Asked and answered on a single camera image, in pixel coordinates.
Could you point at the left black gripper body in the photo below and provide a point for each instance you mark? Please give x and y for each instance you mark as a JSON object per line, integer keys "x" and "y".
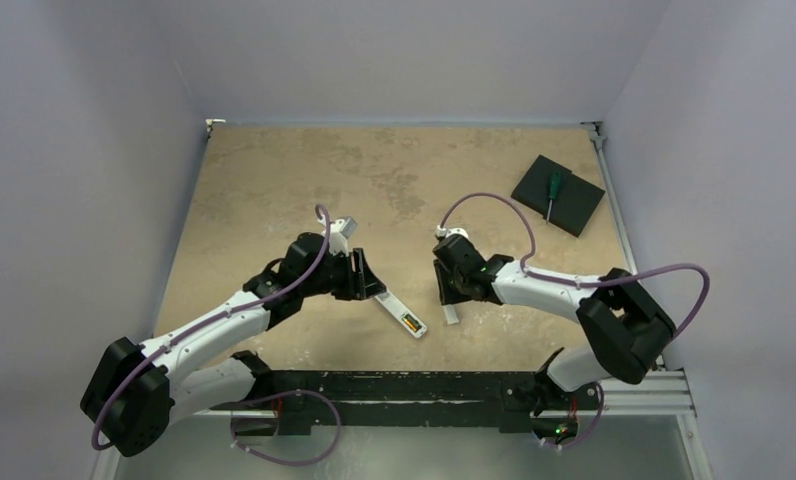
{"x": 335, "y": 276}

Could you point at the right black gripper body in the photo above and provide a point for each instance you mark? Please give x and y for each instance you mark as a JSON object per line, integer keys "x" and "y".
{"x": 447, "y": 274}

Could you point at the white battery cover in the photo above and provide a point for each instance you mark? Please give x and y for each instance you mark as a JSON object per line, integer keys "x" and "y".
{"x": 451, "y": 315}

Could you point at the white remote control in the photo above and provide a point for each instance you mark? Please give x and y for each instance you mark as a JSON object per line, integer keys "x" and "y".
{"x": 402, "y": 314}

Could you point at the gold AAA battery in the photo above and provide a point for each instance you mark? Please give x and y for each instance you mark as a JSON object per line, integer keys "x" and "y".
{"x": 411, "y": 323}

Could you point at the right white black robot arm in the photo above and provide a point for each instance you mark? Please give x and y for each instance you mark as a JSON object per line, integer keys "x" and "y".
{"x": 625, "y": 328}

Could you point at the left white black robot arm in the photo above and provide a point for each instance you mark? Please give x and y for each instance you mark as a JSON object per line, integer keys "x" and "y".
{"x": 130, "y": 396}

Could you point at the black foam block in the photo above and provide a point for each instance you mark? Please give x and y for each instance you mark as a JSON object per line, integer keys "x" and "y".
{"x": 563, "y": 198}

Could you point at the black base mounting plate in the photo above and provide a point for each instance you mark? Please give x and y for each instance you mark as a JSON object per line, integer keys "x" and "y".
{"x": 507, "y": 401}

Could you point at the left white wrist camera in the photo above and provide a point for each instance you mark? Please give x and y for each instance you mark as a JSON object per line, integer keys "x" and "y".
{"x": 339, "y": 234}

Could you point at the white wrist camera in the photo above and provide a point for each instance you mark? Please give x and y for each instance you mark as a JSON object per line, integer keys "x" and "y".
{"x": 442, "y": 232}
{"x": 339, "y": 234}

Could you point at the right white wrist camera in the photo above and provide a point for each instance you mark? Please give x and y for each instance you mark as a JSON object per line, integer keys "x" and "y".
{"x": 442, "y": 232}

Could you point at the green handled screwdriver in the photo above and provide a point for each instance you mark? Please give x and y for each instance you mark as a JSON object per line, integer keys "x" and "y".
{"x": 554, "y": 185}

